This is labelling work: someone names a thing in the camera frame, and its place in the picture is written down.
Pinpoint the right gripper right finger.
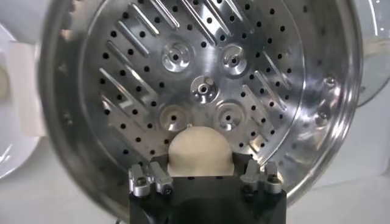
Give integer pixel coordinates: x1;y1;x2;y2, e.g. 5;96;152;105
233;152;283;195

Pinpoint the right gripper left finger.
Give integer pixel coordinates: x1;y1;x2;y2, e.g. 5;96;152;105
128;154;174;198

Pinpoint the white steamed baozi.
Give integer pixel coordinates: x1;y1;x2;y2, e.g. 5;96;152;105
167;125;235;177

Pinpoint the glass lid with white handle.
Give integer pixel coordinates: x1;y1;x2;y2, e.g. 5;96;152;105
355;0;390;107

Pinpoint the stainless steel steamer basket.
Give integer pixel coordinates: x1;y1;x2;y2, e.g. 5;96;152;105
38;0;365;222

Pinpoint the white round plate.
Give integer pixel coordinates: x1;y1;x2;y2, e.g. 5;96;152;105
0;24;42;180

